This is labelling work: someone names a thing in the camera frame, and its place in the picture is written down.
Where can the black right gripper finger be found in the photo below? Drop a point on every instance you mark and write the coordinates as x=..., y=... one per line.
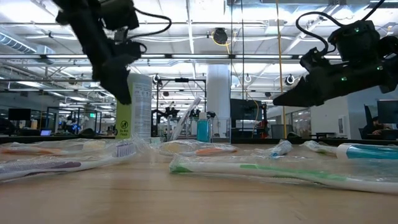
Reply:
x=298, y=96

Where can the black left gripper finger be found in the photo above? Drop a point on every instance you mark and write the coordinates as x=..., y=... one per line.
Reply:
x=116, y=85

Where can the blue toothbrush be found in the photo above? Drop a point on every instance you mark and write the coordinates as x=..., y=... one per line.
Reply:
x=280, y=148

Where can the teal mouthwash bottle white cap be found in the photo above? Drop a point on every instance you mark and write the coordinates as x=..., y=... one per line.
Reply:
x=203, y=130
x=367, y=152

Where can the purple toothbrush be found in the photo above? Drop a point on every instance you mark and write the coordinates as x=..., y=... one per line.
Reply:
x=62, y=165

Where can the orange toothbrush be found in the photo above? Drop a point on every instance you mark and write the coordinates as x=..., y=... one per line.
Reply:
x=214, y=151
x=37, y=151

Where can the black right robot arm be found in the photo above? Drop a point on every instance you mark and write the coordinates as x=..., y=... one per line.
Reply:
x=354, y=40

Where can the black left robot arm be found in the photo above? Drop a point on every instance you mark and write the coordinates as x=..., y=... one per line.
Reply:
x=84, y=28

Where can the white wipes canister green label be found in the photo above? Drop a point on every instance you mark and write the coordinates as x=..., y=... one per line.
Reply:
x=140, y=109

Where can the dark desk monitor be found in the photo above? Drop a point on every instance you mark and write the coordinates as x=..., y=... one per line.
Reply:
x=388, y=112

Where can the person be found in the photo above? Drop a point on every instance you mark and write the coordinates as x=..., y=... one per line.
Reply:
x=374, y=127

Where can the black equipment rack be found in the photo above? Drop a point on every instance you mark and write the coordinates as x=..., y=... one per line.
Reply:
x=245, y=115

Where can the clear acrylic organizer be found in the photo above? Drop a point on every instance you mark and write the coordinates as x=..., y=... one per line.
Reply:
x=220, y=130

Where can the open laptop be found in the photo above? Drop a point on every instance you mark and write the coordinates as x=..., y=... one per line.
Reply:
x=45, y=132

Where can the black monitor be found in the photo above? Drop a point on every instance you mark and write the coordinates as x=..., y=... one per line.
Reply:
x=19, y=114

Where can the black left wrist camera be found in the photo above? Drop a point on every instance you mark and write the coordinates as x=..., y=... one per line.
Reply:
x=135, y=49

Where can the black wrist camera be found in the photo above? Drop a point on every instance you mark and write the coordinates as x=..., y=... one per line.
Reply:
x=314, y=60
x=135, y=49

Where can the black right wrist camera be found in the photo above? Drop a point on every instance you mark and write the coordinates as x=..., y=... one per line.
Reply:
x=314, y=60

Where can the black aluminium table frame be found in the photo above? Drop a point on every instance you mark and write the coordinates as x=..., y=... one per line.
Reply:
x=62, y=139

